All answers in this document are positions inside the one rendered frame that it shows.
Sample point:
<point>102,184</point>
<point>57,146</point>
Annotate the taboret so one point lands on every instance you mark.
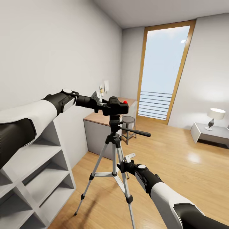
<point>128,120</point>

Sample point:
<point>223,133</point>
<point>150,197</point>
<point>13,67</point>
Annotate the table lamp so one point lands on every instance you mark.
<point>215,114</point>

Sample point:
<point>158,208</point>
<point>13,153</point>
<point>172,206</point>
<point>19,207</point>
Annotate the camera tripod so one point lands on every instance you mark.
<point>115,138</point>

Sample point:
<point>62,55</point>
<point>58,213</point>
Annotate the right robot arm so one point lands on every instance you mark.
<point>176,211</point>

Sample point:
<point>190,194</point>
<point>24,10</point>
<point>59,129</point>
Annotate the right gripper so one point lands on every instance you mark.
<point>125,167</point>

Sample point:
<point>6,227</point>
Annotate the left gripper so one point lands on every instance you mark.
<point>91,103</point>

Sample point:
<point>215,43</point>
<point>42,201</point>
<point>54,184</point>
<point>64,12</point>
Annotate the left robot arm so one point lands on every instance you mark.
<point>22,125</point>

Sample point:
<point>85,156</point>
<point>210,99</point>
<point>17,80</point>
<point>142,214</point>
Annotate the digital camera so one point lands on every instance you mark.
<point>117,108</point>

